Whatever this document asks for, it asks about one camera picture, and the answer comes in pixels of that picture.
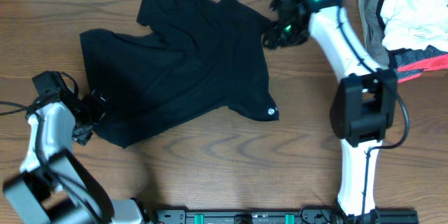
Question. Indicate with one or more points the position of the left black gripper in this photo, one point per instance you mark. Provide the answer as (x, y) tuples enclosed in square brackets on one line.
[(80, 135)]

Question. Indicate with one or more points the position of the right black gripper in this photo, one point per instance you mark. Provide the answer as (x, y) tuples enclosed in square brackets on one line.
[(274, 34)]

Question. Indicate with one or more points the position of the black polo shirt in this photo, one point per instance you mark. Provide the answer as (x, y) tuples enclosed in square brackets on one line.
[(200, 55)]

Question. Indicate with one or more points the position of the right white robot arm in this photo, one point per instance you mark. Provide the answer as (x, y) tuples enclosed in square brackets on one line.
[(364, 104)]

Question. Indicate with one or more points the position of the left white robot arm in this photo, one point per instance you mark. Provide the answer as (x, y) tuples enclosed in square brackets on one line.
[(53, 186)]

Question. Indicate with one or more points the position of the khaki folded garment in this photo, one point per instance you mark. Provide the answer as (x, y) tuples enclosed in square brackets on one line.
[(373, 30)]

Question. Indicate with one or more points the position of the grey red folded garment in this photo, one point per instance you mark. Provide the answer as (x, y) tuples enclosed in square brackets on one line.
[(410, 64)]

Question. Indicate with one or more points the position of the white folded garment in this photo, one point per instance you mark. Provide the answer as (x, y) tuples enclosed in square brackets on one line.
[(414, 24)]

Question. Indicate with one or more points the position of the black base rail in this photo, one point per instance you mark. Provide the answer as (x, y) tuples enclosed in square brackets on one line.
[(306, 215)]

